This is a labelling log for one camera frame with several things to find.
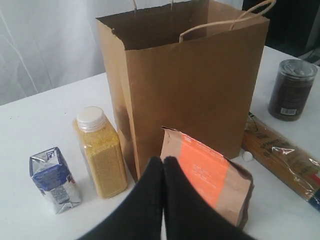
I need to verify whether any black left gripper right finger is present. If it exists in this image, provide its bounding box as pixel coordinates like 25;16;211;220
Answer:
162;156;252;240

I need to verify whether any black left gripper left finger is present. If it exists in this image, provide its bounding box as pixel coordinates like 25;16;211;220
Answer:
81;157;163;240

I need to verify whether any dark clear-lid canister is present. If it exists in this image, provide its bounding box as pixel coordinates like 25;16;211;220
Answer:
268;59;318;122

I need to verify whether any brown coffee pouch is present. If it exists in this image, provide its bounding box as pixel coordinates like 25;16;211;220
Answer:
160;127;254;229

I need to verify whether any brown paper shopping bag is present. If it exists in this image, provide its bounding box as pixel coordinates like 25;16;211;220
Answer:
96;0;275;180

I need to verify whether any yellow grain bottle white cap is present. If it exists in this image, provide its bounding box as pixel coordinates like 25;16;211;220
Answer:
72;106;128;199

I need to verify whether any blue white milk carton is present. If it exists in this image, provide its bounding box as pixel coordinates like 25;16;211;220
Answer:
29;146;82;214

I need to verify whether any spaghetti package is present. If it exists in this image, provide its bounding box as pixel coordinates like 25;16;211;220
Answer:
242;112;320;211

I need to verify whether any white backdrop curtain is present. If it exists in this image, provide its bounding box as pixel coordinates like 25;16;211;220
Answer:
0;0;243;107

